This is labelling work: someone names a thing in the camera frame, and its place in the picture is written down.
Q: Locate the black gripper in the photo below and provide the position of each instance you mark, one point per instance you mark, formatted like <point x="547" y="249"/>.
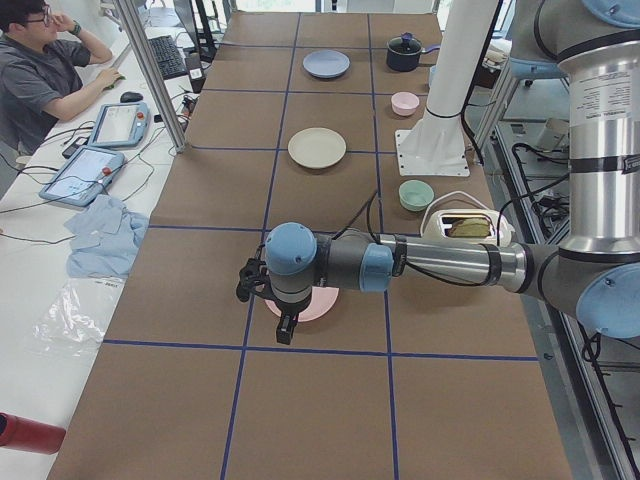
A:
<point x="289" y="308"/>

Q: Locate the pink plate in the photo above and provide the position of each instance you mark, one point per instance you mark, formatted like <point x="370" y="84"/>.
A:
<point x="322" y="300"/>

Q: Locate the blue plate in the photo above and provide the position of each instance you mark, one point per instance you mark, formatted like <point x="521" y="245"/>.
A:
<point x="326" y="64"/>

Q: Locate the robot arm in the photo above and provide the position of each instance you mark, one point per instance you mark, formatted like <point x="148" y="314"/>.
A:
<point x="593" y="274"/>

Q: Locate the beige plate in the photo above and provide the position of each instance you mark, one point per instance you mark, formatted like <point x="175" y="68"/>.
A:
<point x="317" y="148"/>

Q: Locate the green bowl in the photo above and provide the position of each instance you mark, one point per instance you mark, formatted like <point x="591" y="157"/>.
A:
<point x="415" y="195"/>

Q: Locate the light blue shirt cloth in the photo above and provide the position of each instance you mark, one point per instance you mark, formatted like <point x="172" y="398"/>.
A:
<point x="107" y="237"/>

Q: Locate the white toaster with bread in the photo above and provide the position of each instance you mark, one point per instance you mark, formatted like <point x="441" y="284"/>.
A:
<point x="478" y="225"/>

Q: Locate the clear plastic bag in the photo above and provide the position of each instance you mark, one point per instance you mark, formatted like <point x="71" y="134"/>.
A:
<point x="77" y="320"/>

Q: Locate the pink bowl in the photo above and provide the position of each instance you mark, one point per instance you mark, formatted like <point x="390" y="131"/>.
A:
<point x="404" y="103"/>

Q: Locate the lower teach pendant tablet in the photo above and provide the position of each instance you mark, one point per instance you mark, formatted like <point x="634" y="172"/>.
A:
<point x="84" y="176"/>

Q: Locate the teach pendant tablet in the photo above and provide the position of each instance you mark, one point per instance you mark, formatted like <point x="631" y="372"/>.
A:
<point x="120" y="125"/>
<point x="84" y="176"/>

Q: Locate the upper teach pendant tablet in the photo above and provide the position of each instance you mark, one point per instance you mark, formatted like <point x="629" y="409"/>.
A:
<point x="120" y="125"/>

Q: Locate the black computer mouse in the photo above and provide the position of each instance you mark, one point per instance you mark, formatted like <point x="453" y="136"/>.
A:
<point x="131" y="97"/>

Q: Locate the dark blue pot with lid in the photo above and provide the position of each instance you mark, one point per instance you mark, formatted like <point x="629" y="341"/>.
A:
<point x="404" y="52"/>

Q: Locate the black keyboard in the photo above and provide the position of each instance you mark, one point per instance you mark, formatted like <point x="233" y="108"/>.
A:
<point x="168" y="57"/>

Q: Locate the red cylinder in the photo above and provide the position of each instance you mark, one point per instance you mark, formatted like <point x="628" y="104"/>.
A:
<point x="28" y="435"/>

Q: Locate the seated person in grey shirt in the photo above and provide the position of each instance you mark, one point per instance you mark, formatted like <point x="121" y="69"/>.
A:
<point x="40" y="52"/>

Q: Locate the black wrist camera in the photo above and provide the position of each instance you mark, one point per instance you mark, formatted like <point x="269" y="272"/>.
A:
<point x="251" y="278"/>

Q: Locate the aluminium frame post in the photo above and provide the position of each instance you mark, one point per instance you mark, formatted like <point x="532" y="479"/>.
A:
<point x="135" y="31"/>

